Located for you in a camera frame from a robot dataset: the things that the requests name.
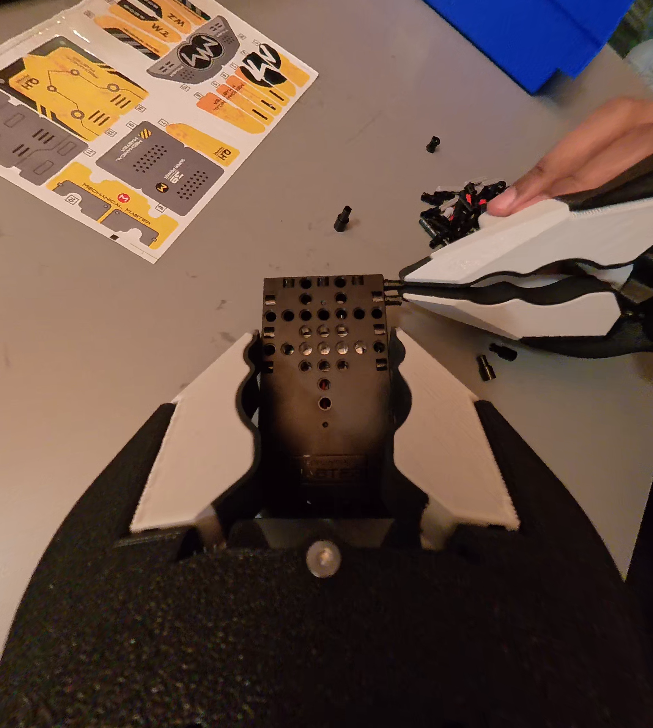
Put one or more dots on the pile of black connector pins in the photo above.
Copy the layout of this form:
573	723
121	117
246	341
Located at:
451	213

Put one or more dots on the blue storage bin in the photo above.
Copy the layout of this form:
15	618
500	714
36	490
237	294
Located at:
531	34

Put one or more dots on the black perforated battery box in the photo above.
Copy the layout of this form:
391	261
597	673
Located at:
323	438

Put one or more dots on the person's right hand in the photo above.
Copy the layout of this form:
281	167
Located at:
605	148

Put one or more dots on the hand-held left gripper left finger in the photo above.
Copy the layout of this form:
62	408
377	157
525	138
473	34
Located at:
201	455

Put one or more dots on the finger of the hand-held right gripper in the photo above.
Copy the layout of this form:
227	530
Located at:
531	318
559	239

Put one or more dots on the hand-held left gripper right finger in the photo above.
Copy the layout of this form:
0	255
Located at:
446	455

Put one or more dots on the yellow grey sticker sheet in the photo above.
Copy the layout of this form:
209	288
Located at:
104	125

